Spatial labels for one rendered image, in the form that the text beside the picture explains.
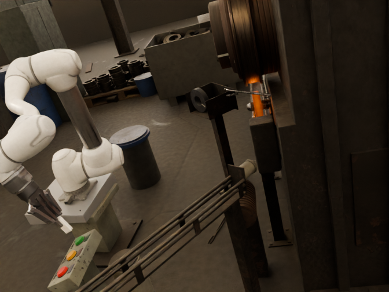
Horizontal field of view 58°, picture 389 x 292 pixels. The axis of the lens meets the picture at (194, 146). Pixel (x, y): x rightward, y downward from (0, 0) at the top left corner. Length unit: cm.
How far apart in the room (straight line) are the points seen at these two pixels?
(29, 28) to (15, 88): 322
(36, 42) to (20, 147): 366
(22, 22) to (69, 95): 314
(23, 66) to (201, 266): 131
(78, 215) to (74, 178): 21
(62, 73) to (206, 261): 120
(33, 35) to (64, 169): 302
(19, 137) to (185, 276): 115
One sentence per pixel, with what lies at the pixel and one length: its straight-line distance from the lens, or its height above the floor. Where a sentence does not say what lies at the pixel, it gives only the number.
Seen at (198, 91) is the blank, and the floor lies 74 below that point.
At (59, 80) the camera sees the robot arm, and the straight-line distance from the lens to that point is 172.
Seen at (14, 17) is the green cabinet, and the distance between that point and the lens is 490.
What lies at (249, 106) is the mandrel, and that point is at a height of 77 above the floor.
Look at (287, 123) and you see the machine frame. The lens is 121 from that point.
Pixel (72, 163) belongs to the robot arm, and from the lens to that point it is 203.
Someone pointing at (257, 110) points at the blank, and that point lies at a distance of 161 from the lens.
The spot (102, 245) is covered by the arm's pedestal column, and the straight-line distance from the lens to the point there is 228.
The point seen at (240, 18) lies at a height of 120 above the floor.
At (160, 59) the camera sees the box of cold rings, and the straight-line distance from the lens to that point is 409.
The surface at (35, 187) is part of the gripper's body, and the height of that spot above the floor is 87.
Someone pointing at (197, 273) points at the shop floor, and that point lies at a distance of 197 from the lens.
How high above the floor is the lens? 140
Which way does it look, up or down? 26 degrees down
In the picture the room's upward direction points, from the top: 16 degrees counter-clockwise
